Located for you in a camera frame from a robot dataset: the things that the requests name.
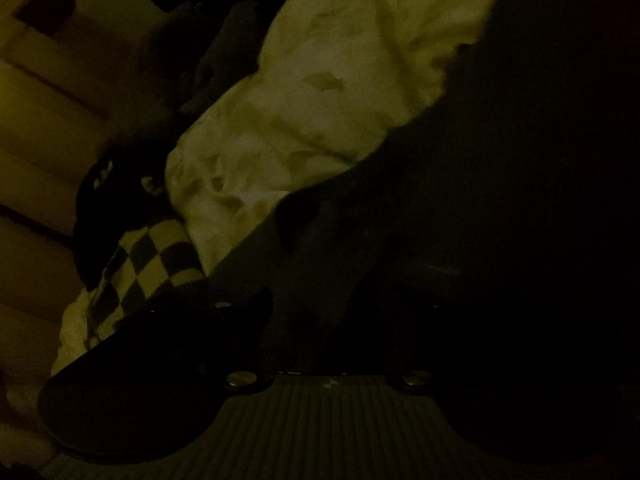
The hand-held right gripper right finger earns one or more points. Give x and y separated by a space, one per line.
395 320

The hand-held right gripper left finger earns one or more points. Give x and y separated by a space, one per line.
252 310

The dark grey garment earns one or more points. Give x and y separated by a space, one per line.
475 185

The checkered black white cloth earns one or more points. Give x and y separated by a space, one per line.
145 270

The black garment with white print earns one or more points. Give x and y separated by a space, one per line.
107 210

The white duvet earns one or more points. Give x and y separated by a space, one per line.
325 110

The grey fuzzy garment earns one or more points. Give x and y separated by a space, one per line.
220 55

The beige curtain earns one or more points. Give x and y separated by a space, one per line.
40 160

